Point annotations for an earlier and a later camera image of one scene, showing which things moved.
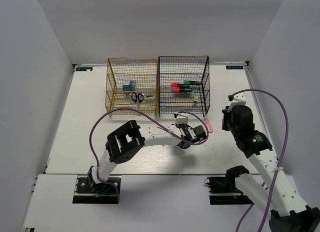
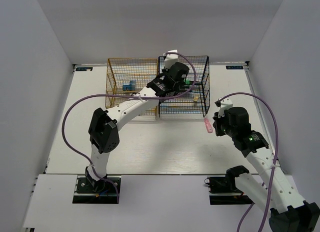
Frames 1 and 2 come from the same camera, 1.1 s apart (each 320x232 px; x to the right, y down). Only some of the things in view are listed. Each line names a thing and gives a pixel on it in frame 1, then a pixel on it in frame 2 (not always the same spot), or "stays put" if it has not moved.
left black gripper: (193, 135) -> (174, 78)
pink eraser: (208, 124) stays put
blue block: (131, 87) stays put
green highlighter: (188, 82) stays put
